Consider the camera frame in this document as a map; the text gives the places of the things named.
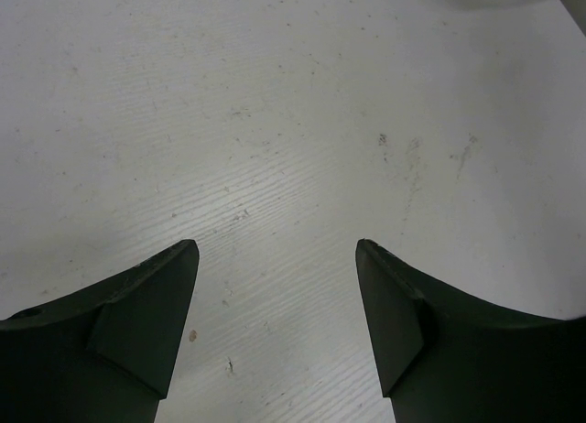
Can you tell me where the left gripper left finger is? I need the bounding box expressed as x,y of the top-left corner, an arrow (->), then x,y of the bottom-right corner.
1,240 -> 198,422

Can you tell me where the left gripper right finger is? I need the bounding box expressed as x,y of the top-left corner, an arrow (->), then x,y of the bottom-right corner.
355,239 -> 585,422

